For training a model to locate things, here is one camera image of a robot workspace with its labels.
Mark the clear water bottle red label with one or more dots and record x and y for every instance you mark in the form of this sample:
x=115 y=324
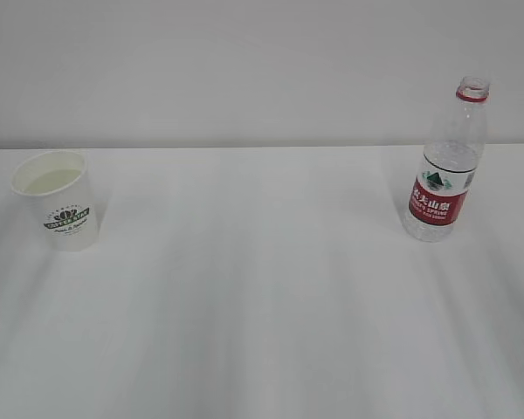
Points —
x=449 y=162

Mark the white paper cup green logo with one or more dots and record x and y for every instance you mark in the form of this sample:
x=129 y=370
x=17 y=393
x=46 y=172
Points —
x=56 y=189

